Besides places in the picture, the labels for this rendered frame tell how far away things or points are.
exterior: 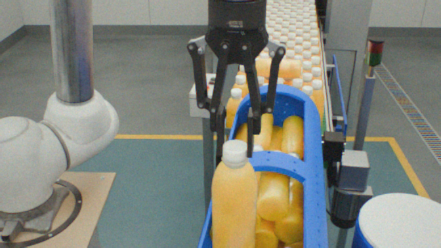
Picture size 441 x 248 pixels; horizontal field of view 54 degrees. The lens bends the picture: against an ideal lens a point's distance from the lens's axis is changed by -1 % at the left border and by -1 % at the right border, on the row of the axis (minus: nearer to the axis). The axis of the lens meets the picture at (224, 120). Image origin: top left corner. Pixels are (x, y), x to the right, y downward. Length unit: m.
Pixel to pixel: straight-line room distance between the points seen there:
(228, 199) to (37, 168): 0.65
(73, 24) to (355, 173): 1.16
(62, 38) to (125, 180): 2.07
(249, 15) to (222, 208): 0.30
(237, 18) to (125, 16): 5.36
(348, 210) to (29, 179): 1.23
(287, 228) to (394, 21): 5.20
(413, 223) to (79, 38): 0.96
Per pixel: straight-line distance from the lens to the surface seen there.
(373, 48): 1.84
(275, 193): 1.00
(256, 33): 0.58
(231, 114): 1.66
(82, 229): 1.25
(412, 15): 6.14
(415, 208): 1.31
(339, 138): 1.62
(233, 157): 0.65
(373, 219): 1.24
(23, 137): 1.18
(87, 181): 1.41
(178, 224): 2.72
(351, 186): 1.80
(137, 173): 3.16
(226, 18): 0.55
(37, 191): 1.24
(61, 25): 1.12
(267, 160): 1.05
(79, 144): 1.26
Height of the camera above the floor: 1.82
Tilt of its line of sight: 29 degrees down
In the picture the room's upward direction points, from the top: straight up
